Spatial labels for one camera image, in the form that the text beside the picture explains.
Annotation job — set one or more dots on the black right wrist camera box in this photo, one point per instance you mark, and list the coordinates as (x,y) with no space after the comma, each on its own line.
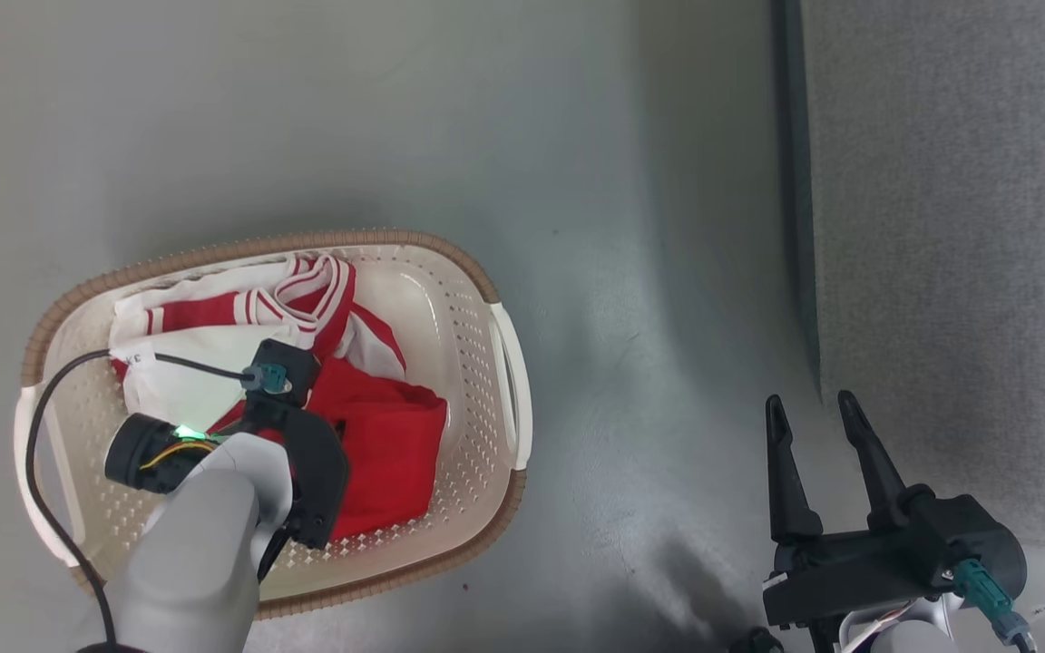
(976,535)

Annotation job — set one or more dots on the cream plastic basket brown rim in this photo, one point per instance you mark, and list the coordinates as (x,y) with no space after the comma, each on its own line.
(468,381)

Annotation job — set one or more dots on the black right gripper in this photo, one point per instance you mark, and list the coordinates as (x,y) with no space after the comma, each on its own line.
(849,571)

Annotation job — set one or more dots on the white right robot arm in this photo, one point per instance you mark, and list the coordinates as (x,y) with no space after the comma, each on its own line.
(917,637)

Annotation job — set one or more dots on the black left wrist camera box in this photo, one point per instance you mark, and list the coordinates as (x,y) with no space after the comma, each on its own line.
(291,356)

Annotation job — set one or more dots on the dark grey sofa base edge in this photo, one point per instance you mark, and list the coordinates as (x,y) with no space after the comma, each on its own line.
(795,181)

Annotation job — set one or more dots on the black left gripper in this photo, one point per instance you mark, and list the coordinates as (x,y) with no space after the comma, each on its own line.
(323,472)

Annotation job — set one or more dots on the grey fabric sofa seat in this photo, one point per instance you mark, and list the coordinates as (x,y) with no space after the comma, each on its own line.
(958,227)

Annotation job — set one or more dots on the red and white garment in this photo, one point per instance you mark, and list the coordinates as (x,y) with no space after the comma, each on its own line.
(386,444)

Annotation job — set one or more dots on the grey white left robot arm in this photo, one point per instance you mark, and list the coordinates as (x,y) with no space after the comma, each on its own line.
(196,562)

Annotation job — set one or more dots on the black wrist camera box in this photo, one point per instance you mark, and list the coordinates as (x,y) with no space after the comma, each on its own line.
(976,535)
(291,356)

